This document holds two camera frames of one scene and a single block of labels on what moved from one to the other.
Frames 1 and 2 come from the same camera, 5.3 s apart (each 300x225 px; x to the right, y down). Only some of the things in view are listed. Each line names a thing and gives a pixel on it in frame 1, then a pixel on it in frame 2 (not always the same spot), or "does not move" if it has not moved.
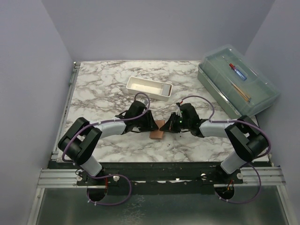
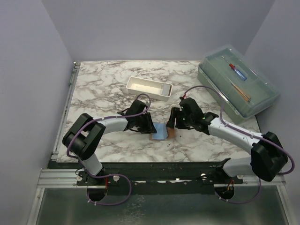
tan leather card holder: x=157 y=134 to x=170 y=133
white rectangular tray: x=159 y=91 does not move
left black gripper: x=150 y=125 does not move
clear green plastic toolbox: x=236 y=82 does not move
